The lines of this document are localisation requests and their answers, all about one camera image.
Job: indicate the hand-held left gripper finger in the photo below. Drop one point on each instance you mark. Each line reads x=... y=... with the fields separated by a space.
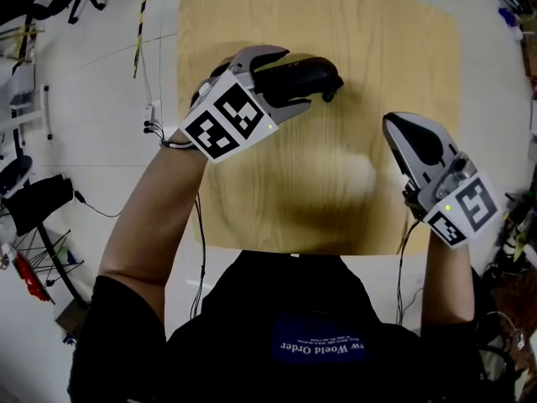
x=289 y=109
x=263 y=53

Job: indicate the white metal rack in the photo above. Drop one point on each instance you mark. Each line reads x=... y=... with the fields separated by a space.
x=25 y=99

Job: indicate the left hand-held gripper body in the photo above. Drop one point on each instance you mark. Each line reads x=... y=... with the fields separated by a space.
x=228 y=118

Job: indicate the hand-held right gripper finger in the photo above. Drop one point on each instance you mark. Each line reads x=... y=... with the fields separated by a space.
x=428 y=141
x=398 y=149

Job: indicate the black folding stand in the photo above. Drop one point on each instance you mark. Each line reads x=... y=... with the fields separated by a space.
x=52 y=258

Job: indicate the red cloth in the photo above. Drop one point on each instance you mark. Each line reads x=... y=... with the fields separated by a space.
x=31 y=277

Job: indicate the person's black shirt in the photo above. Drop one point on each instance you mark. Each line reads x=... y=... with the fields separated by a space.
x=260 y=351

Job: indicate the wooden table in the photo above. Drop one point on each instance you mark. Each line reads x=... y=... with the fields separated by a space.
x=335 y=183

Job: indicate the person's right forearm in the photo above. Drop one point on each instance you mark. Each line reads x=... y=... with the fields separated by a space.
x=446 y=284

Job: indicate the person's left forearm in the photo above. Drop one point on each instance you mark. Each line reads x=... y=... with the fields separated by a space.
x=155 y=221

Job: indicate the yellow black striped pole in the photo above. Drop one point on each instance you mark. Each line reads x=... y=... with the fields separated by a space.
x=142 y=19

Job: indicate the round white black device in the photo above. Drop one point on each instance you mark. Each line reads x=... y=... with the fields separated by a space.
x=14 y=174

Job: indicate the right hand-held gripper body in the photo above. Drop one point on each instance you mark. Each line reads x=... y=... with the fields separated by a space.
x=463 y=202

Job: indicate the black curved item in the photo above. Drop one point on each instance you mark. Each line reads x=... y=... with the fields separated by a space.
x=300 y=76

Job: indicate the black bag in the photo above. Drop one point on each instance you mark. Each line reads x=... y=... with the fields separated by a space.
x=35 y=204

